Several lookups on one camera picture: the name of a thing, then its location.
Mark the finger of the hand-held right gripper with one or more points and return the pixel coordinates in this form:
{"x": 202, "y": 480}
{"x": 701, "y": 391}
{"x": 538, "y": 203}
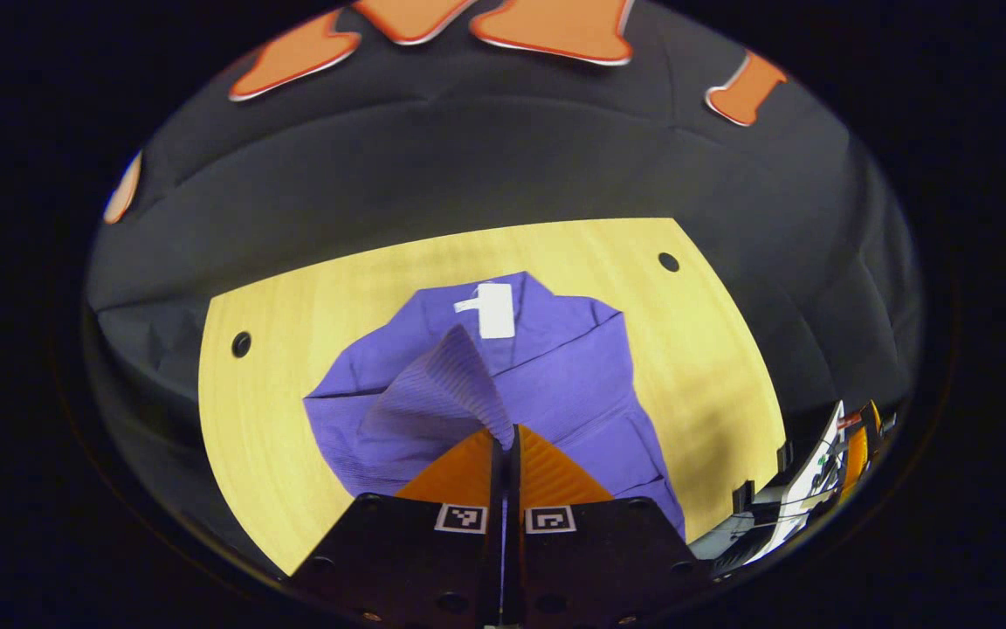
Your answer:
{"x": 857, "y": 454}

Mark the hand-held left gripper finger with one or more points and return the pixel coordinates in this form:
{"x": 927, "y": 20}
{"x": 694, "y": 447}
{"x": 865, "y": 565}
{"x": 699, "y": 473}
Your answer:
{"x": 513, "y": 489}
{"x": 496, "y": 489}

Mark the purple knit garment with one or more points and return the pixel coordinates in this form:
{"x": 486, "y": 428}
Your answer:
{"x": 573, "y": 384}

